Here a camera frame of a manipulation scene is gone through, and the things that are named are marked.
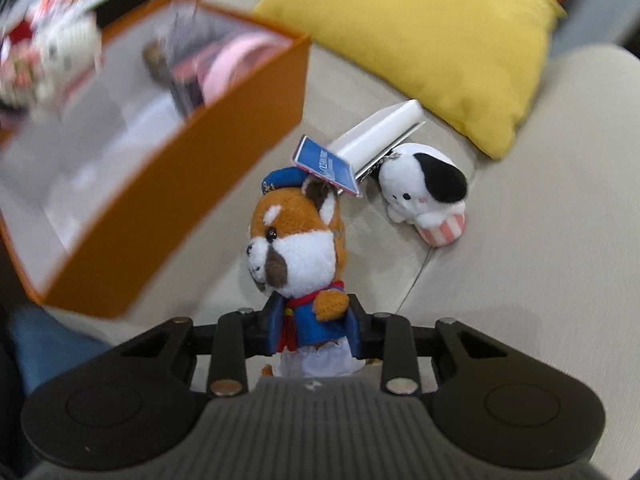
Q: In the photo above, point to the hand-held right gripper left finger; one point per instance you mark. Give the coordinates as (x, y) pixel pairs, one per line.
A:
(272, 327)

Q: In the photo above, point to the person's jeans leg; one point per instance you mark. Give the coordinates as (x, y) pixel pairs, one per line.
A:
(50, 347)

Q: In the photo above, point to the black and white plush toy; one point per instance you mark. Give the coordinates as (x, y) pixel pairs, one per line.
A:
(420, 185)

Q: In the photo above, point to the orange cardboard box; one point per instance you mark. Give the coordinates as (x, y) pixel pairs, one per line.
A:
(175, 200)

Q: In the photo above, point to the yellow pillow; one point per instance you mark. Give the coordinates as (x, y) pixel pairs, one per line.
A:
(425, 40)

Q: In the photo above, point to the white and red plush toy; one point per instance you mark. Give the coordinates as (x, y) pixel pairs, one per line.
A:
(55, 55)

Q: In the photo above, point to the beige sofa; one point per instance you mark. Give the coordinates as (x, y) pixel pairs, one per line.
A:
(525, 270)

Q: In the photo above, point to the small white box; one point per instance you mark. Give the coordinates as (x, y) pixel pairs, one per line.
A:
(375, 135)

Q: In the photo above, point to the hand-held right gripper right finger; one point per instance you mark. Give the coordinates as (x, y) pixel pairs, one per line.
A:
(353, 331)

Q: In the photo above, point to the pink plush pouch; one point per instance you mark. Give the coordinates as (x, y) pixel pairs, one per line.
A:
(235, 60)

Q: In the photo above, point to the fox plush toy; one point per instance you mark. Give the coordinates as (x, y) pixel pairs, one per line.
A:
(300, 255)

